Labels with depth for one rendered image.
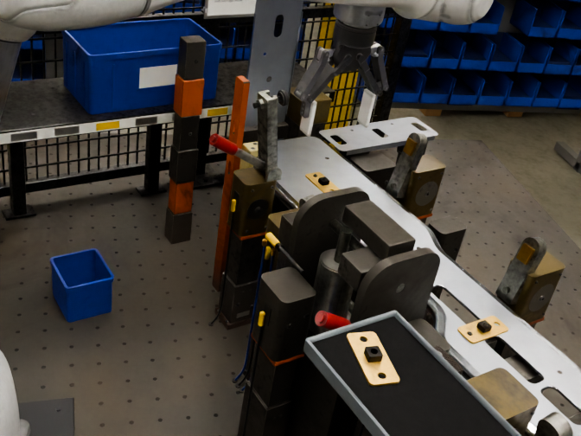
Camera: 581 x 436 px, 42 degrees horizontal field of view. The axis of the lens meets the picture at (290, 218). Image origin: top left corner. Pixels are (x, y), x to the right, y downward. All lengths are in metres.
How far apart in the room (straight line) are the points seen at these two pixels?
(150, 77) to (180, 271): 0.43
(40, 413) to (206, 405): 0.29
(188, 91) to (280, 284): 0.63
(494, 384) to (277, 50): 0.90
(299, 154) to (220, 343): 0.43
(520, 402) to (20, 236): 1.20
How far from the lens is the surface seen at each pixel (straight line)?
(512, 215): 2.22
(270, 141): 1.36
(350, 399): 0.85
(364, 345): 0.91
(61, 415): 1.39
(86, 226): 1.85
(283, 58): 1.67
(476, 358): 1.20
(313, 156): 1.62
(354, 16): 1.33
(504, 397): 1.04
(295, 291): 1.09
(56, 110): 1.64
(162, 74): 1.65
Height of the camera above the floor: 1.76
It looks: 33 degrees down
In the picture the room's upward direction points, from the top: 10 degrees clockwise
